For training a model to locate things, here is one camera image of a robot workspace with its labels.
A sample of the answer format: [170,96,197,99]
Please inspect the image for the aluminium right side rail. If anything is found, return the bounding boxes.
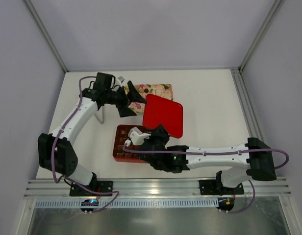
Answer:
[230,68,276,176]

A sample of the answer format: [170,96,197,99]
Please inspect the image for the metal tongs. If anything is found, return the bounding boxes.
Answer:
[95,108,104,124]

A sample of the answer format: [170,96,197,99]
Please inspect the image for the aluminium front rail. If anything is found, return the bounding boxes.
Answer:
[24,177,291,198]

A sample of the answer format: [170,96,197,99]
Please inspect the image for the aluminium rail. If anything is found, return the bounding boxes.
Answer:
[230,68,276,176]
[24,177,291,198]

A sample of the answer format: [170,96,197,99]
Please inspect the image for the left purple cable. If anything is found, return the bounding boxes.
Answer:
[51,76,119,212]

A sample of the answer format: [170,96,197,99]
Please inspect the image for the red chocolate box with insert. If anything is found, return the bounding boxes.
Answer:
[112,124,145,164]

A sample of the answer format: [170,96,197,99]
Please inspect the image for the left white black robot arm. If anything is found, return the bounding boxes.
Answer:
[38,72,146,195]

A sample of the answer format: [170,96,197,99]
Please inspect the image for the aluminium frame post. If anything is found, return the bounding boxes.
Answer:
[239,0,285,72]
[22,0,69,73]

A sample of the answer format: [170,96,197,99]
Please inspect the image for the right aluminium frame post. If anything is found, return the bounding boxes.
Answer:
[239,0,285,72]

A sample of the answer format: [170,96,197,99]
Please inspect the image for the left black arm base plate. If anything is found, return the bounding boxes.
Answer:
[69,180,113,197]

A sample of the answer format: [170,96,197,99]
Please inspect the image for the slotted grey cable duct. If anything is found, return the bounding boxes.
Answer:
[35,198,219,210]

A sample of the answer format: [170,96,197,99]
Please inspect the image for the left aluminium frame post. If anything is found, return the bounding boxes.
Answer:
[22,0,69,73]

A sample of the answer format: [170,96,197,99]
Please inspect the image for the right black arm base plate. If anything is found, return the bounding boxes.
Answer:
[199,179,245,196]

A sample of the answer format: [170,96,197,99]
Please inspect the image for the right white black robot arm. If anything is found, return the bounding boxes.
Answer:
[128,125,277,194]

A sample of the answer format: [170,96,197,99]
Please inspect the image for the red box lid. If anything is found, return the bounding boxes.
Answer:
[143,94,183,139]

